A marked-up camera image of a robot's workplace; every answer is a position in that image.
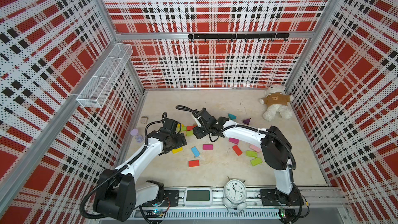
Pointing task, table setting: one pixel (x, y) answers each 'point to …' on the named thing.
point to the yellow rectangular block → (174, 151)
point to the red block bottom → (195, 163)
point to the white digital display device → (198, 197)
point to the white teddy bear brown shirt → (276, 101)
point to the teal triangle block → (232, 116)
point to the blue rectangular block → (195, 151)
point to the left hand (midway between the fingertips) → (181, 143)
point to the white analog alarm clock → (235, 193)
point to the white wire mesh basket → (96, 91)
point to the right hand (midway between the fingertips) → (200, 129)
